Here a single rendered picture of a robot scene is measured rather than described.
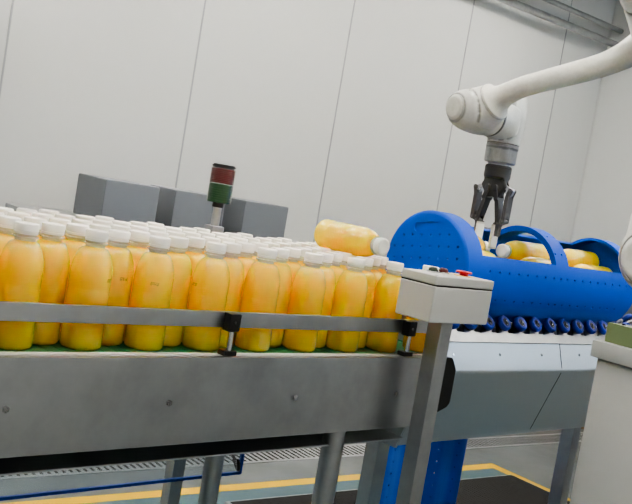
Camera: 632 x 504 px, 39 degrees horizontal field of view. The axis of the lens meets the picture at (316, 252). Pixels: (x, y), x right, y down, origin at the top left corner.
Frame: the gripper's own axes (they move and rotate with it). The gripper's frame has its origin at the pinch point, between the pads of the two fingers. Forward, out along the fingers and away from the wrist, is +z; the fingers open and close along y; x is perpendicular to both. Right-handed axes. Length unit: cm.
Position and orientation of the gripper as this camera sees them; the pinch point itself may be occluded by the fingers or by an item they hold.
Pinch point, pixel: (486, 236)
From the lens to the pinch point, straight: 254.7
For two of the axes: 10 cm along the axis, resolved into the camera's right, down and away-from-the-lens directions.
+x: -7.4, -0.8, -6.7
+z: -1.7, 9.8, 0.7
